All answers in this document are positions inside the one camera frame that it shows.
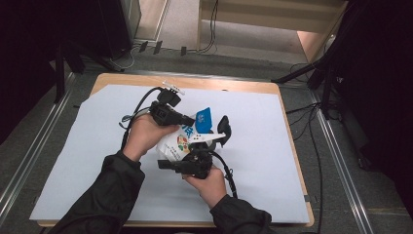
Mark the right hand-held gripper cable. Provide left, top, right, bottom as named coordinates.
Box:
left=210, top=150, right=239, bottom=200

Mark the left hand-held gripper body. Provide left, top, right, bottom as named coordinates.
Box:
left=149, top=81, right=186, bottom=128

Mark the black hanging cable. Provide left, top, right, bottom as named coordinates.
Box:
left=198, top=0, right=219, bottom=55

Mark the long black floor cable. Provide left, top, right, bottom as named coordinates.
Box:
left=285, top=62, right=326, bottom=233

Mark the clear cup with black lid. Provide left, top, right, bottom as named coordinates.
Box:
left=207, top=114, right=233, bottom=150

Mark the white paper sheet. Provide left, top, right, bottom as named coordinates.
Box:
left=29, top=84, right=310, bottom=224

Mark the blue and white milk carton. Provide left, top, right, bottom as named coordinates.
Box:
left=155, top=106, right=214, bottom=164

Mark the person's left hand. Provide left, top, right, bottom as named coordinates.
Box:
left=122, top=113, right=180, bottom=163

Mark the black metal stand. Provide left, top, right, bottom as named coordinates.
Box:
left=52, top=40, right=125, bottom=104

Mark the light wooden shelf unit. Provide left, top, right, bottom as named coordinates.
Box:
left=196, top=0, right=349, bottom=64

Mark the grey floor cable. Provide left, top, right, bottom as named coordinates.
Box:
left=109, top=44, right=141, bottom=71

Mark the black curtain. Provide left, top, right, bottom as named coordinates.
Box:
left=0, top=0, right=132, bottom=144
left=324, top=0, right=413, bottom=217

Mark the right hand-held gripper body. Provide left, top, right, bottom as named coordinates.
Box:
left=176, top=131, right=227, bottom=180

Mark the black tripod stand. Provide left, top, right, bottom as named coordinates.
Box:
left=271, top=48, right=346, bottom=121

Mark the person's right hand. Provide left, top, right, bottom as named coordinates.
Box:
left=183, top=167, right=229, bottom=210

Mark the metal floor rail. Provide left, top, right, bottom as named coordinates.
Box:
left=0, top=71, right=78, bottom=226
left=309, top=90, right=375, bottom=234

